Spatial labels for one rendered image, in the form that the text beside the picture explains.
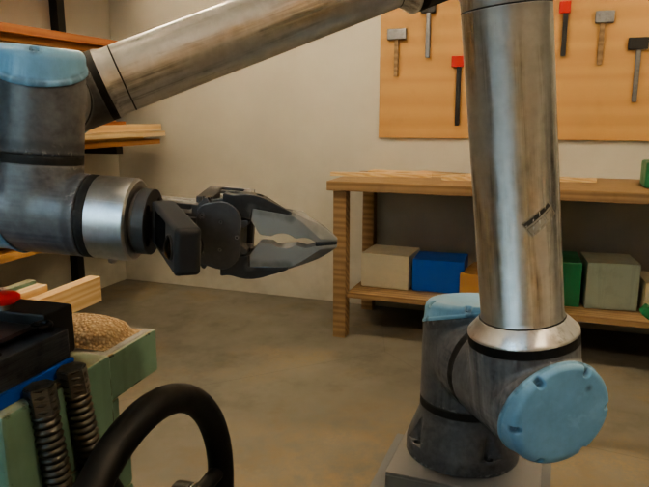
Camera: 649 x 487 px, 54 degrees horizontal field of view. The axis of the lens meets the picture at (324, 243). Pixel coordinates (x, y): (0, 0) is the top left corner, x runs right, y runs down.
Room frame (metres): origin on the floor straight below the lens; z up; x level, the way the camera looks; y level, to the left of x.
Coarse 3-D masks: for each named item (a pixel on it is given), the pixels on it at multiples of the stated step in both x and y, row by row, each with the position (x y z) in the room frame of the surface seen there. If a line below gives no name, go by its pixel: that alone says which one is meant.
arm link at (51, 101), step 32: (0, 64) 0.65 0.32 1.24; (32, 64) 0.65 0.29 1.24; (64, 64) 0.66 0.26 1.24; (0, 96) 0.65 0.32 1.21; (32, 96) 0.64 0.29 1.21; (64, 96) 0.66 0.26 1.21; (0, 128) 0.65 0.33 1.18; (32, 128) 0.64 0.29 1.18; (64, 128) 0.66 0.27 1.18; (0, 160) 0.65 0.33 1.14; (32, 160) 0.64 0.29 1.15; (64, 160) 0.66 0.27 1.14
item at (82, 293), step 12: (96, 276) 0.97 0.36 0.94; (60, 288) 0.90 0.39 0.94; (72, 288) 0.91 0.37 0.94; (84, 288) 0.93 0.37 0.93; (96, 288) 0.96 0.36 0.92; (36, 300) 0.84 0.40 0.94; (48, 300) 0.86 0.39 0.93; (60, 300) 0.88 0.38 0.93; (72, 300) 0.91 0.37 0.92; (84, 300) 0.93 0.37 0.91; (96, 300) 0.96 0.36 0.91; (72, 312) 0.91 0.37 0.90
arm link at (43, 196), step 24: (0, 168) 0.65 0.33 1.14; (24, 168) 0.64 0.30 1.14; (48, 168) 0.65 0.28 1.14; (72, 168) 0.67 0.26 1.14; (0, 192) 0.65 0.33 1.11; (24, 192) 0.64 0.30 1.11; (48, 192) 0.65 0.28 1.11; (72, 192) 0.65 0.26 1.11; (0, 216) 0.64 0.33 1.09; (24, 216) 0.64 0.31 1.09; (48, 216) 0.64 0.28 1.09; (72, 216) 0.64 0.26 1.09; (0, 240) 0.65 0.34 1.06; (24, 240) 0.65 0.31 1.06; (48, 240) 0.64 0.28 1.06; (72, 240) 0.64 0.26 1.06
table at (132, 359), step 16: (144, 336) 0.81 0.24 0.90; (96, 352) 0.75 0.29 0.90; (112, 352) 0.75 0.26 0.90; (128, 352) 0.77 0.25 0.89; (144, 352) 0.81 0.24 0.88; (112, 368) 0.74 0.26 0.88; (128, 368) 0.77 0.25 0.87; (144, 368) 0.81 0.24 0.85; (112, 384) 0.74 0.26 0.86; (128, 384) 0.77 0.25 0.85
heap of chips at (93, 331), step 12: (84, 324) 0.79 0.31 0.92; (96, 324) 0.79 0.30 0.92; (108, 324) 0.80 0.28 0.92; (120, 324) 0.81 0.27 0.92; (84, 336) 0.77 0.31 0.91; (96, 336) 0.77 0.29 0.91; (108, 336) 0.77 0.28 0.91; (120, 336) 0.79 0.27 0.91; (84, 348) 0.76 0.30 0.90; (96, 348) 0.76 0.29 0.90; (108, 348) 0.76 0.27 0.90
